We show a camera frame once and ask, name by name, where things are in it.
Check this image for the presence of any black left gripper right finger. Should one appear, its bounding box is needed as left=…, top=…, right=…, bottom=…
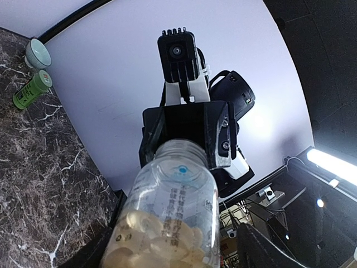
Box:
left=237, top=223, right=305, bottom=268

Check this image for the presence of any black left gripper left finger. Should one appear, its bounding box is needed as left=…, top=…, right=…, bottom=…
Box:
left=62, top=221, right=115, bottom=268

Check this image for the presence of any small celadon bowl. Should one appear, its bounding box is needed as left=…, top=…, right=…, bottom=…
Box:
left=25, top=38, right=52, bottom=70

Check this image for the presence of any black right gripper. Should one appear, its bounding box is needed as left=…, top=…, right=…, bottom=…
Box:
left=139, top=100, right=237, bottom=170

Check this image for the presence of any black corner frame post right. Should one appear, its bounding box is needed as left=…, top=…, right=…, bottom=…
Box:
left=37, top=0, right=112, bottom=44

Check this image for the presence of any green pill bottle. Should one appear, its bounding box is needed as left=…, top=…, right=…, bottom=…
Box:
left=12, top=70, right=52, bottom=110

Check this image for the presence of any bright tube ceiling light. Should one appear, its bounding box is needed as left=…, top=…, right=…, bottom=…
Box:
left=306, top=149, right=356, bottom=185

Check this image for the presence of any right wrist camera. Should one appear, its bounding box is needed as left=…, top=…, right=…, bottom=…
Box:
left=157, top=27, right=210, bottom=107

